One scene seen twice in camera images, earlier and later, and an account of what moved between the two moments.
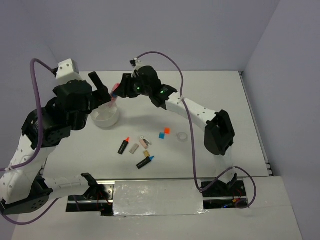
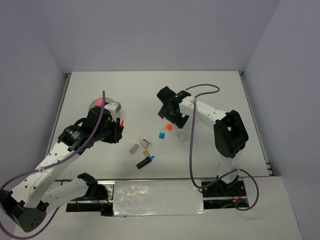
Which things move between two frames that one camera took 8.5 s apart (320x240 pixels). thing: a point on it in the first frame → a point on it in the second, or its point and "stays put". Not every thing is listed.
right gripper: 125,89 → 180,121
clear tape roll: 182,137 stays put
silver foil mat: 160,197 stays put
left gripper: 101,96 → 116,135
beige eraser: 134,148 stays put
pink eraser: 143,143 stays put
